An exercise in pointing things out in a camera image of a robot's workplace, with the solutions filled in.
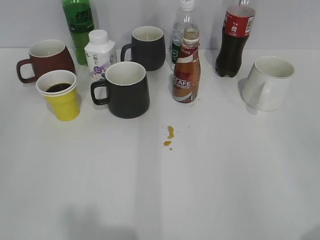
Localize dark grey rear mug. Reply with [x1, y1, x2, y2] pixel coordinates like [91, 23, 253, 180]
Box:
[120, 26, 166, 72]

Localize clear water bottle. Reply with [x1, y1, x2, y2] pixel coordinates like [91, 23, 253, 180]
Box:
[170, 0, 198, 70]

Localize green tea bottle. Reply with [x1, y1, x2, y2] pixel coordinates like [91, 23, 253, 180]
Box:
[61, 0, 95, 66]

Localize yellow paper cup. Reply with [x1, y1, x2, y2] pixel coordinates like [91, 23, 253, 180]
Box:
[36, 70, 80, 122]

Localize spilled coffee drops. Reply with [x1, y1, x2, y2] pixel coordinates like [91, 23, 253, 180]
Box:
[163, 125, 175, 151]

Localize brown coffee drink bottle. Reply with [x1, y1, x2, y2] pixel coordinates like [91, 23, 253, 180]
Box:
[172, 27, 201, 103]

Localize dark red ceramic mug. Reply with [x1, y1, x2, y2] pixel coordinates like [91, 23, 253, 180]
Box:
[16, 39, 76, 84]

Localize white ceramic mug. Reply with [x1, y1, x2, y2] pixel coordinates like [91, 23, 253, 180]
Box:
[241, 56, 295, 112]

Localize black front mug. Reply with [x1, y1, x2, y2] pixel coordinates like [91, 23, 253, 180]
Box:
[90, 61, 150, 119]

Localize cola bottle red label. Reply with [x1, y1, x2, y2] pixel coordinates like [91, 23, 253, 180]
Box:
[215, 0, 256, 78]

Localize white milk carton bottle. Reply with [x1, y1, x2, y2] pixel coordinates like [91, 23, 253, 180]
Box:
[84, 29, 118, 82]

